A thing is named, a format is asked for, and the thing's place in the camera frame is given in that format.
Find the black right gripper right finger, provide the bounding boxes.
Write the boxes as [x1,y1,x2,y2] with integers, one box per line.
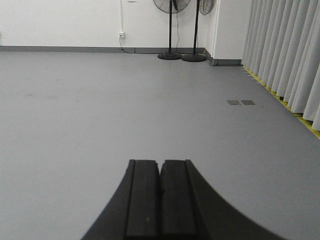
[160,159,281,240]

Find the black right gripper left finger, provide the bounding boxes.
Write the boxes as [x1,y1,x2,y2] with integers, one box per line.
[83,159,160,240]

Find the grey floor hatch plates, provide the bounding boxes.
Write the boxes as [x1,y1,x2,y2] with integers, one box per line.
[227,99,256,106]

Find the grey pleated curtain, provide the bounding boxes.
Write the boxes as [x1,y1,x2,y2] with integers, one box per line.
[242,0,320,135]

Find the black power cable on wall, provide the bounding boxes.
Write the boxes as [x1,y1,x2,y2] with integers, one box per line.
[119,36,161,54]

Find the black pedestal fan left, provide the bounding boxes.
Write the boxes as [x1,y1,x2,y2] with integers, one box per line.
[153,0,190,60]

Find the black pedestal fan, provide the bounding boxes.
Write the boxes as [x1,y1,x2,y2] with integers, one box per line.
[181,0,217,63]
[153,0,190,60]

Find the black pedestal fan right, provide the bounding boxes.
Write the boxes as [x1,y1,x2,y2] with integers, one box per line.
[181,0,217,63]

